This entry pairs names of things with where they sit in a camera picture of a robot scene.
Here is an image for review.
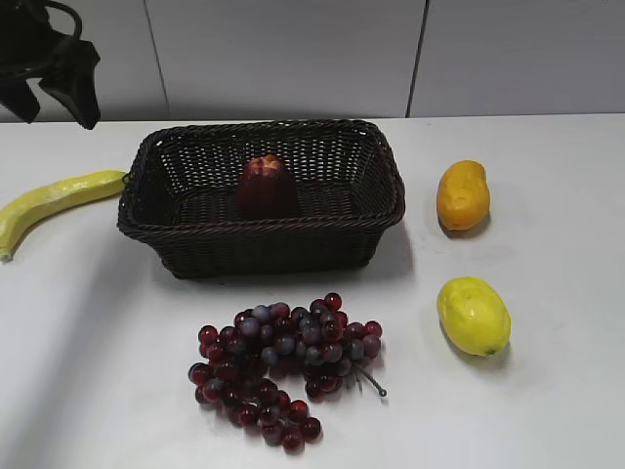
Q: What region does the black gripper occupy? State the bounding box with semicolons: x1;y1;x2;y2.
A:
0;1;101;130

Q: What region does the dark red apple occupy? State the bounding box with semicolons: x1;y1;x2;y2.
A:
237;154;300;220

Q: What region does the dark woven wicker basket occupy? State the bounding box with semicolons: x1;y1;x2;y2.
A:
117;119;405;278

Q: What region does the yellow banana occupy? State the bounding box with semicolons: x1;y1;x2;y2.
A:
1;170;126;263

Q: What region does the red purple grape bunch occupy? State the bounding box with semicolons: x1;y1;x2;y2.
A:
187;292;388;453

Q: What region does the orange mango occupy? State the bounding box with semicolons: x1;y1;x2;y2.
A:
437;160;490;232

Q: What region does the yellow lemon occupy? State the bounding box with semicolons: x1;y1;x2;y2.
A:
437;277;512;357

